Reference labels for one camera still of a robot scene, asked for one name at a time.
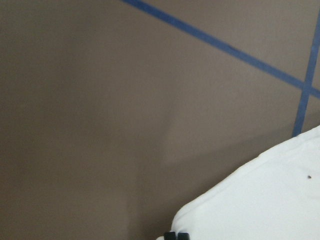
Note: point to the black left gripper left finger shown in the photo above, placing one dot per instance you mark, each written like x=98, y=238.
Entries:
x=169, y=235

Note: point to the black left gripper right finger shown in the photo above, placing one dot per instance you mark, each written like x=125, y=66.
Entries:
x=183, y=236

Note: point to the white long-sleeve printed shirt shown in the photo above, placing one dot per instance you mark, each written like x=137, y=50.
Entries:
x=274, y=196

